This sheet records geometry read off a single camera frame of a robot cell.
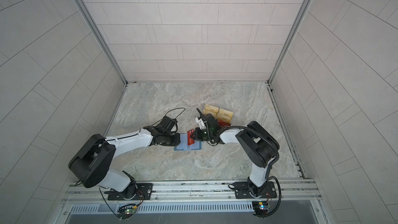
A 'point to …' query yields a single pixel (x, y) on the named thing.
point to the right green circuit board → (260, 208)
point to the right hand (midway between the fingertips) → (190, 138)
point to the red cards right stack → (224, 124)
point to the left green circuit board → (126, 212)
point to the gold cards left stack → (211, 110)
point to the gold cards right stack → (225, 115)
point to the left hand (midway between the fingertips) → (185, 140)
